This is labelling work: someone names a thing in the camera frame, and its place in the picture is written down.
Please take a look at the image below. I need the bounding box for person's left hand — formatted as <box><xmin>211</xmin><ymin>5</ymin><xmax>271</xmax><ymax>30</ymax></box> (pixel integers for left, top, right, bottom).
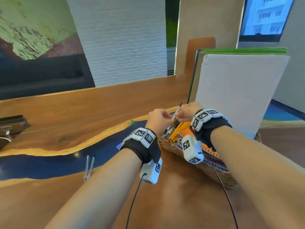
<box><xmin>145</xmin><ymin>108</ymin><xmax>173</xmax><ymax>136</ymax></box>

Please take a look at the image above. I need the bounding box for person's right hand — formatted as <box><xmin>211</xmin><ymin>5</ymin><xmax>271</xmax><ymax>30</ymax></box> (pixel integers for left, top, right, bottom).
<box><xmin>176</xmin><ymin>101</ymin><xmax>203</xmax><ymax>123</ymax></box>

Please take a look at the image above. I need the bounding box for grey clear pen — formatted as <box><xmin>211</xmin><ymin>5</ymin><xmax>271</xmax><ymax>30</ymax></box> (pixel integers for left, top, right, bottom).
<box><xmin>171</xmin><ymin>101</ymin><xmax>183</xmax><ymax>121</ymax></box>

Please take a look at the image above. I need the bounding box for bunch of yellow pencils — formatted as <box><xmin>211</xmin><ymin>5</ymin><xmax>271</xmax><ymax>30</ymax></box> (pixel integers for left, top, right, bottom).
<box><xmin>166</xmin><ymin>121</ymin><xmax>195</xmax><ymax>143</ymax></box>

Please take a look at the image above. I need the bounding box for orange spiral notebook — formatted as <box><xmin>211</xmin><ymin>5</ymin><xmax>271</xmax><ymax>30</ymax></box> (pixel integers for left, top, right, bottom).
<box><xmin>180</xmin><ymin>128</ymin><xmax>222</xmax><ymax>160</ymax></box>

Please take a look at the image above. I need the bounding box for white paper sheet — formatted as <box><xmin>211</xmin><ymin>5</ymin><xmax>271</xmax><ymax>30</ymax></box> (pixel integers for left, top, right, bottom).
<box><xmin>195</xmin><ymin>54</ymin><xmax>291</xmax><ymax>140</ymax></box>

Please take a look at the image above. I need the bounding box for blue spiral notebook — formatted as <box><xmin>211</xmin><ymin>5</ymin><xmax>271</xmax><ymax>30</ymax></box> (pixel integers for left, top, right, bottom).
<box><xmin>202</xmin><ymin>155</ymin><xmax>229</xmax><ymax>172</ymax></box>

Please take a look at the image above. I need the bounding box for woven wicker basket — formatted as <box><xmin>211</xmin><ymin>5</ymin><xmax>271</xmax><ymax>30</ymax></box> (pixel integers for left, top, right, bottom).
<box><xmin>157</xmin><ymin>132</ymin><xmax>262</xmax><ymax>189</ymax></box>

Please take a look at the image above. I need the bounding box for person's right forearm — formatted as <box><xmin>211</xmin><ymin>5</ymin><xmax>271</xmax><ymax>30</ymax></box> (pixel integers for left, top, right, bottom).
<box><xmin>210</xmin><ymin>126</ymin><xmax>305</xmax><ymax>229</ymax></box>

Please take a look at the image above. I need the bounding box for person's left forearm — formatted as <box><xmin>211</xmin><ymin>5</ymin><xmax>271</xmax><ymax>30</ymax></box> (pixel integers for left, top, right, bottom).
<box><xmin>44</xmin><ymin>148</ymin><xmax>143</xmax><ymax>229</ymax></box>

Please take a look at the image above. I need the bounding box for black right wrist marker band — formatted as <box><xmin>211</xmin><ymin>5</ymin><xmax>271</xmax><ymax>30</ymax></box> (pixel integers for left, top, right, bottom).
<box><xmin>190</xmin><ymin>108</ymin><xmax>233</xmax><ymax>148</ymax></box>

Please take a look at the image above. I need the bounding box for black wrist marker band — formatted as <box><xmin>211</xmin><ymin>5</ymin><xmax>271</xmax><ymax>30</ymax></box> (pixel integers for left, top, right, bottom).
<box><xmin>120</xmin><ymin>127</ymin><xmax>162</xmax><ymax>164</ymax></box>
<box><xmin>190</xmin><ymin>108</ymin><xmax>233</xmax><ymax>148</ymax></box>

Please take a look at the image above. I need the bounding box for black left wrist marker band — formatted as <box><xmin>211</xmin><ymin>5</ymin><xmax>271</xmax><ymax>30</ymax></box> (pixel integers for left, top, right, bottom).
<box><xmin>120</xmin><ymin>127</ymin><xmax>162</xmax><ymax>164</ymax></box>

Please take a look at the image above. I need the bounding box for brown wooden chair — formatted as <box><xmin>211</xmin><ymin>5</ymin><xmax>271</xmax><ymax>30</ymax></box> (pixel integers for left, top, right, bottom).
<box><xmin>185</xmin><ymin>37</ymin><xmax>216</xmax><ymax>74</ymax></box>

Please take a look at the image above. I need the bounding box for brown metal-framed board panel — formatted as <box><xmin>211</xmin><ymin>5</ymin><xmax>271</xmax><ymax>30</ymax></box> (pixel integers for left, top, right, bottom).
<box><xmin>174</xmin><ymin>0</ymin><xmax>246</xmax><ymax>75</ymax></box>

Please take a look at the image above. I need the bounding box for window with building view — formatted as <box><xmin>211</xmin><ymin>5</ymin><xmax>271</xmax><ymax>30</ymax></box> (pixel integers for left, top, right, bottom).
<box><xmin>239</xmin><ymin>0</ymin><xmax>296</xmax><ymax>43</ymax></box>

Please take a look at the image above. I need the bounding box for dark sofa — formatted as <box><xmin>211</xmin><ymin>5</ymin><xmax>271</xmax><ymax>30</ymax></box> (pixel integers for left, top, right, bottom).
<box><xmin>0</xmin><ymin>53</ymin><xmax>96</xmax><ymax>101</ymax></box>

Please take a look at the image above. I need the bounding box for dark wooden box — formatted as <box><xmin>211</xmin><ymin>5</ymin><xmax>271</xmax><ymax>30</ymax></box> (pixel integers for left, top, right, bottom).
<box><xmin>0</xmin><ymin>114</ymin><xmax>31</xmax><ymax>149</ymax></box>

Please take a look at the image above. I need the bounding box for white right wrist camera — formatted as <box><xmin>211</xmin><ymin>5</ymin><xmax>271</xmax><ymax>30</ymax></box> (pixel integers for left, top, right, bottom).
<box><xmin>181</xmin><ymin>135</ymin><xmax>205</xmax><ymax>165</ymax></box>

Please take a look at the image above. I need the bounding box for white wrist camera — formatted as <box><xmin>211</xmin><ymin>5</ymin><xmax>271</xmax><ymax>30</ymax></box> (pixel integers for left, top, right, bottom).
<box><xmin>140</xmin><ymin>157</ymin><xmax>163</xmax><ymax>185</ymax></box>
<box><xmin>181</xmin><ymin>135</ymin><xmax>205</xmax><ymax>165</ymax></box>

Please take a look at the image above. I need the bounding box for black right camera cable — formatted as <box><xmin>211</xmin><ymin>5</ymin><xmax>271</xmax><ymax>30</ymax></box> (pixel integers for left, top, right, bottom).
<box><xmin>199</xmin><ymin>152</ymin><xmax>239</xmax><ymax>229</ymax></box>

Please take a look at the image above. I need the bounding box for black camera cable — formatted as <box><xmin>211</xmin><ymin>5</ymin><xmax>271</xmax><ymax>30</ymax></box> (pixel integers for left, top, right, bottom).
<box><xmin>199</xmin><ymin>152</ymin><xmax>239</xmax><ymax>229</ymax></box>
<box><xmin>125</xmin><ymin>173</ymin><xmax>147</xmax><ymax>229</ymax></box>

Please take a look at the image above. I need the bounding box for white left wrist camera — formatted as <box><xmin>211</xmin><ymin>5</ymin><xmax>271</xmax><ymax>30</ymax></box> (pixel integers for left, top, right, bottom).
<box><xmin>140</xmin><ymin>157</ymin><xmax>163</xmax><ymax>185</ymax></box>

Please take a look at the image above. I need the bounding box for black left camera cable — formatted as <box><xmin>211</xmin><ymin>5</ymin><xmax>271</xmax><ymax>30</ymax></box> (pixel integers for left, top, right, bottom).
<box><xmin>125</xmin><ymin>173</ymin><xmax>147</xmax><ymax>229</ymax></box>

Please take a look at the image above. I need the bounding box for green foliage wall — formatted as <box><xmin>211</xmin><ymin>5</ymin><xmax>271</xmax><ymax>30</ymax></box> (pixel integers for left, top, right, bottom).
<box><xmin>166</xmin><ymin>20</ymin><xmax>179</xmax><ymax>48</ymax></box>

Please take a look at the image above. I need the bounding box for large abstract wall painting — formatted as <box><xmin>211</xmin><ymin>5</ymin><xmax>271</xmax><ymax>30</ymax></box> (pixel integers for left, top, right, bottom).
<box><xmin>0</xmin><ymin>0</ymin><xmax>85</xmax><ymax>61</ymax></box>

